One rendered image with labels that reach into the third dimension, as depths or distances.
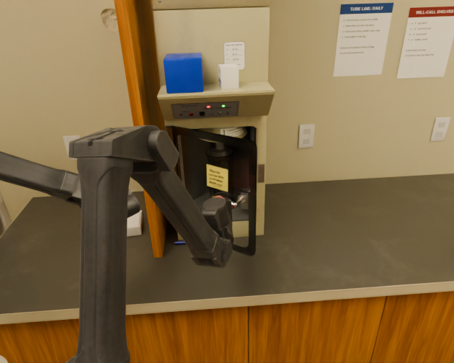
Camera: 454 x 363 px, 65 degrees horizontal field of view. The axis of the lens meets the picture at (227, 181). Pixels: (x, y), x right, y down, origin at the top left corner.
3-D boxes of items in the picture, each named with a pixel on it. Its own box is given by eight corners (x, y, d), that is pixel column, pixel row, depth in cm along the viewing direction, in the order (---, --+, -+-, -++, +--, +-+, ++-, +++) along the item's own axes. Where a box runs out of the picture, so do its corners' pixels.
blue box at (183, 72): (169, 85, 105) (166, 53, 101) (203, 83, 106) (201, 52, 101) (166, 93, 96) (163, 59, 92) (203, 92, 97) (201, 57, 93)
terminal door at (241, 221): (180, 230, 129) (168, 124, 111) (255, 256, 115) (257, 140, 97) (179, 231, 129) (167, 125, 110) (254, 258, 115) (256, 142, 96)
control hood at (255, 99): (163, 118, 110) (160, 85, 106) (267, 113, 112) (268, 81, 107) (160, 130, 100) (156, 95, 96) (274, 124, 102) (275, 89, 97)
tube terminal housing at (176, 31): (180, 205, 154) (160, 7, 118) (254, 201, 156) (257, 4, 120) (177, 240, 132) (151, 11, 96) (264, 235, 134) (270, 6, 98)
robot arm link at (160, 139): (93, 150, 56) (151, 148, 52) (108, 124, 59) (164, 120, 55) (192, 268, 88) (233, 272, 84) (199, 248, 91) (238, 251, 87)
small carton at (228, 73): (218, 85, 103) (217, 64, 101) (236, 84, 104) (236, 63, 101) (220, 89, 99) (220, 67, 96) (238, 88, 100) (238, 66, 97)
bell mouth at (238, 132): (196, 125, 132) (195, 111, 129) (243, 123, 133) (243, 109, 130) (196, 143, 116) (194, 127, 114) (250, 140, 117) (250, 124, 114)
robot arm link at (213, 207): (192, 263, 86) (225, 266, 83) (181, 225, 81) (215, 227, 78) (210, 232, 96) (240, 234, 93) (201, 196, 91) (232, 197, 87)
